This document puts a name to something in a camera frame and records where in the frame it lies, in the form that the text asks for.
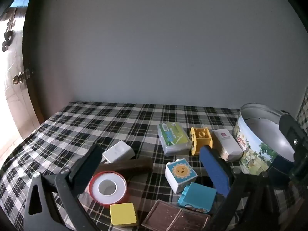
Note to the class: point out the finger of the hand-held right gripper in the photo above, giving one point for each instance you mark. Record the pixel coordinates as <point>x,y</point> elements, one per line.
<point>281,172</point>
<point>292,130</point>

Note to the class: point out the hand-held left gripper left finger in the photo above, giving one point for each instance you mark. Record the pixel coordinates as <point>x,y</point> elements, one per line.
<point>89,164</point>

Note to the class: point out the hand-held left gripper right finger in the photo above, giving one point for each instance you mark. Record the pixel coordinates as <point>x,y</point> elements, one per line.
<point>214,170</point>

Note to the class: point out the white box red label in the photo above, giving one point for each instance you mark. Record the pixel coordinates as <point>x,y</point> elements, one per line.
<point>227,146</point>

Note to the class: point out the blue bear toy block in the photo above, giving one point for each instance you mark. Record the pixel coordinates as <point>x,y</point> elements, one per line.
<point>199,195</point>

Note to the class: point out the plain white toy block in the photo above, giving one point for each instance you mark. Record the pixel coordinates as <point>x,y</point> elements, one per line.
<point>118,151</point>

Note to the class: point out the sun print toy block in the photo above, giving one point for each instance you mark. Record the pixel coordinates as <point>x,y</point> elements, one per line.
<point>180,170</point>

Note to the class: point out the hollow yellow toy brick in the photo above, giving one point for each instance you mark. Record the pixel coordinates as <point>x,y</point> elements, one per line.
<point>201,139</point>

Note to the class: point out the round printed metal tin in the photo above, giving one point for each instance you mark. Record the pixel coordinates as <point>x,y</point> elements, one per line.
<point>250,146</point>

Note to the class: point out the red tape roll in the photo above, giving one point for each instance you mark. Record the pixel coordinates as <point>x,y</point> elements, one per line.
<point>120,190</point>

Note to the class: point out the dark brown wooden block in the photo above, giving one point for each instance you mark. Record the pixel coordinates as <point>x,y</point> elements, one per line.
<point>130,167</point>

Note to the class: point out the green tissue pack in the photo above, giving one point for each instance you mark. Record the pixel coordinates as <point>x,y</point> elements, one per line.
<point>173,136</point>

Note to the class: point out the small yellow block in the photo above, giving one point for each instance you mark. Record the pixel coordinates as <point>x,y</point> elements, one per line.
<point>122,213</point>

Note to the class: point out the brown square tile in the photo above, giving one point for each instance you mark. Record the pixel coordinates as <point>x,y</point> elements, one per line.
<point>168,217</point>

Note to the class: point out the black white plaid tablecloth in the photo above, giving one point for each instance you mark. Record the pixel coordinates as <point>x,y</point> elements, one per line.
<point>96,122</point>

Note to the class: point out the brown wooden door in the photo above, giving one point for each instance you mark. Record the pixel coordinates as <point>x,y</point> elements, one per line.
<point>14,105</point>

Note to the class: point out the brass door knob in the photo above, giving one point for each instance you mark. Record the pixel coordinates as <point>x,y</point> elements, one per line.
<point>18,78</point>

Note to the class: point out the dark metal door ornament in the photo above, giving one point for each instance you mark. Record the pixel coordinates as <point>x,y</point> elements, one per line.
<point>8,37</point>

